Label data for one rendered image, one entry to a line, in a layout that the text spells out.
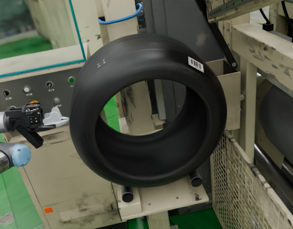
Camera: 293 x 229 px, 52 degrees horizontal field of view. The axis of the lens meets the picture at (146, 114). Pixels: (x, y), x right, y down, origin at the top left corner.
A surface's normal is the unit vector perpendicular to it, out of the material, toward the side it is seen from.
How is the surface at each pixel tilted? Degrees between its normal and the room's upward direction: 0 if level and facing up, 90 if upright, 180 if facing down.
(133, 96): 90
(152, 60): 43
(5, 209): 0
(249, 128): 90
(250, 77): 90
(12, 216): 0
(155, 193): 0
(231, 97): 90
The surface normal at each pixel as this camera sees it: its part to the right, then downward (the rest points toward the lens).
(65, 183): 0.17, 0.47
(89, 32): 0.51, 0.36
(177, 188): -0.15, -0.86
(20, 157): 0.93, 0.05
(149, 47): 0.01, -0.72
